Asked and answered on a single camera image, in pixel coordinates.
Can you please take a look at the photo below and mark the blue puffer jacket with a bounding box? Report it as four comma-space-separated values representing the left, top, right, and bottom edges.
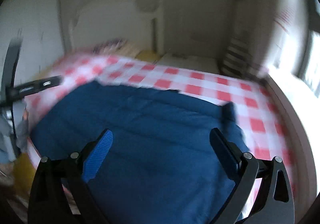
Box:
31, 81, 247, 223

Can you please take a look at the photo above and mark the striped curtain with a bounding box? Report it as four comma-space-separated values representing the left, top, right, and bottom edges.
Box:
220, 36, 251, 79

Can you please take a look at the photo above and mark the patterned pillow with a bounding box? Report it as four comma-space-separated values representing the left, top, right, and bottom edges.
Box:
92, 38, 127, 54

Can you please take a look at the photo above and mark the white wardrobe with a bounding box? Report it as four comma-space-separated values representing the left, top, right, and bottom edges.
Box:
1, 0, 65, 84

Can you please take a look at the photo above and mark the pink white checkered bedsheet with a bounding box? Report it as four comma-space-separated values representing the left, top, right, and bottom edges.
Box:
23, 48, 297, 202

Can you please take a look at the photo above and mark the white wooden headboard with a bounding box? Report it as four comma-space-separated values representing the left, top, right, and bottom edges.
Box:
68, 0, 165, 55

